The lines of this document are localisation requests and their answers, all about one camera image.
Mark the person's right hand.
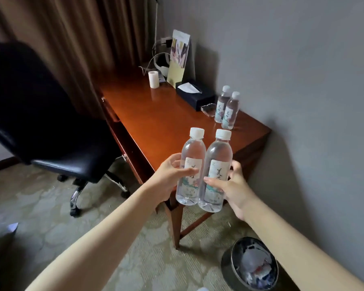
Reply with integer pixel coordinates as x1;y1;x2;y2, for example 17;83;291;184
203;160;258;222

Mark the person's left hand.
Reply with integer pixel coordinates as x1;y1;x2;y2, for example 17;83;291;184
143;153;199;207

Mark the clear plastic water bottle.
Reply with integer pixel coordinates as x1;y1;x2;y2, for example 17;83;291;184
176;127;207;206
221;91;241;130
214;85;232;123
198;129;233;213

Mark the person's left forearm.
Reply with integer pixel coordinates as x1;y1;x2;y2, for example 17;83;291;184
24;187;162;291

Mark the person's right forearm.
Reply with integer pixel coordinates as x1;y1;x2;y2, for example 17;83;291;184
242;198;364;291

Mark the wooden desk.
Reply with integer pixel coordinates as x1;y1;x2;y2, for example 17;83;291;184
95;68;272;249

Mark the glass ashtray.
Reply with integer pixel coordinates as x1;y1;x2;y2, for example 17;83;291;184
200;103;216;118

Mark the black tissue box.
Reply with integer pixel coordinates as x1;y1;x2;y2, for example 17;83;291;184
176;80;216;112

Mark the black waste bin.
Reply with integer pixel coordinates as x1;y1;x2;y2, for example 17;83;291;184
221;237;279;291

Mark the white paper cup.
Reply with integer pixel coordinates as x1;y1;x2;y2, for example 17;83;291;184
148;70;160;89

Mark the printed card stand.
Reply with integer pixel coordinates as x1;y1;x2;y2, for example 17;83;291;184
166;29;196;89

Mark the black office chair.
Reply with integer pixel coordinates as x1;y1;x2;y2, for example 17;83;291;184
0;42;131;218

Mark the brown curtain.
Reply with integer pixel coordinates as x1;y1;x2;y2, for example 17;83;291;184
0;0;152;121

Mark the white cable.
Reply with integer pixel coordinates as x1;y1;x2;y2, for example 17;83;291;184
139;42;172;77

